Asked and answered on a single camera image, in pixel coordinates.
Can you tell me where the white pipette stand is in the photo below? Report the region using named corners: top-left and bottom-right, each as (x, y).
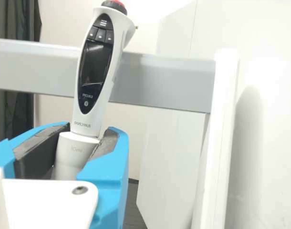
top-left (0, 37), bottom-right (240, 229)

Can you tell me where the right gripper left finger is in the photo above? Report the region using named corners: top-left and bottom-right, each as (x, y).
top-left (0, 121), bottom-right (72, 180)

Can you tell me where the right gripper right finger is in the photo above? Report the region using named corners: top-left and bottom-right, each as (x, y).
top-left (75, 126), bottom-right (130, 229)

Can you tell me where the white incubator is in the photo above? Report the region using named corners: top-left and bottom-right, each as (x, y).
top-left (135, 0), bottom-right (291, 229)

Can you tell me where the pipette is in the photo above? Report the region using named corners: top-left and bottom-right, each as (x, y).
top-left (51, 0), bottom-right (139, 181)

